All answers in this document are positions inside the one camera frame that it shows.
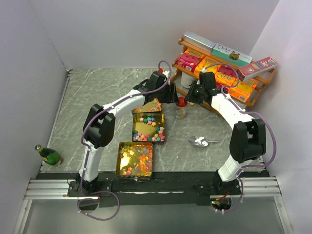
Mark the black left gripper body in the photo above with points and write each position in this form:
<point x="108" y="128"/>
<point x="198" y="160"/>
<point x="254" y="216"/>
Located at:
<point x="164" y="94"/>

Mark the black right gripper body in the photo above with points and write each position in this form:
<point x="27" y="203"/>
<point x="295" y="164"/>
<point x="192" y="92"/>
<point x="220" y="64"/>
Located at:
<point x="195" y="94"/>

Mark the red jar lid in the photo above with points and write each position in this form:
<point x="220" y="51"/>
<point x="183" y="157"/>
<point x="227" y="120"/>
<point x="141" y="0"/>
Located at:
<point x="182" y="102"/>

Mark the clear glass jar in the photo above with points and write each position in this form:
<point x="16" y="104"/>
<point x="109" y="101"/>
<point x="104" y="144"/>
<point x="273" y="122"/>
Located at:
<point x="180" y="112"/>

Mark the gold tin of stick candies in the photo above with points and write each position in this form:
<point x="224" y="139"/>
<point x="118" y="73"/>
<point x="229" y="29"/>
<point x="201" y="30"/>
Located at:
<point x="153" y="106"/>

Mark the gold tin of star candies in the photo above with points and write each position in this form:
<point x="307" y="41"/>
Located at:
<point x="149" y="127"/>

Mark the silver metal scoop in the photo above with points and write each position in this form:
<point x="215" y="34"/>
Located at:
<point x="200" y="141"/>

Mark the gold tin of gummy candies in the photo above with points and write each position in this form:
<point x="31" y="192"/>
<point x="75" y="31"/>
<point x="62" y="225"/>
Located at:
<point x="135" y="160"/>

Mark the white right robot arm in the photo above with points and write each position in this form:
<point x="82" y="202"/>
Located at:
<point x="248" y="140"/>

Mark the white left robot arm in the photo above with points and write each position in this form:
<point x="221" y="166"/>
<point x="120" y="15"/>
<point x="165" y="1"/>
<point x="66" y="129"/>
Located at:
<point x="99" y="128"/>

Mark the white cup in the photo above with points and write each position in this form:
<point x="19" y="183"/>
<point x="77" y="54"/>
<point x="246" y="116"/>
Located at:
<point x="187" y="80"/>

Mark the pink orange sponge box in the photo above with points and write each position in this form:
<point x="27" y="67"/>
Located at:
<point x="226" y="76"/>

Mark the orange yellow sponge box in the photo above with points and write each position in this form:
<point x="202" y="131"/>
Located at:
<point x="243" y="90"/>

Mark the teal cat box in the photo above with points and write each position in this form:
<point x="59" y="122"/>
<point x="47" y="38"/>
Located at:
<point x="233" y="56"/>

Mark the red long box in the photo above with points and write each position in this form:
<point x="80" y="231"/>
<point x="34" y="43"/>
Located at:
<point x="256" y="68"/>

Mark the silver long box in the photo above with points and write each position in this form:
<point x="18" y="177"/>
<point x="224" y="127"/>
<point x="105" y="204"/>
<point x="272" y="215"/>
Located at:
<point x="198" y="41"/>

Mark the wooden two-tier shelf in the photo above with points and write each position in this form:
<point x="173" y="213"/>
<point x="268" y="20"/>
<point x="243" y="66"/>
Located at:
<point x="262" y="82"/>

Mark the green champagne bottle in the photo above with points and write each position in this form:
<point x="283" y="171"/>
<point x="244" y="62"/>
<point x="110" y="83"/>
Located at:
<point x="49" y="156"/>

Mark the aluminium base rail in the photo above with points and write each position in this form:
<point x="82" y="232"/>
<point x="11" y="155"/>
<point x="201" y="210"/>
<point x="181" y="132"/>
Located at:
<point x="47" y="189"/>

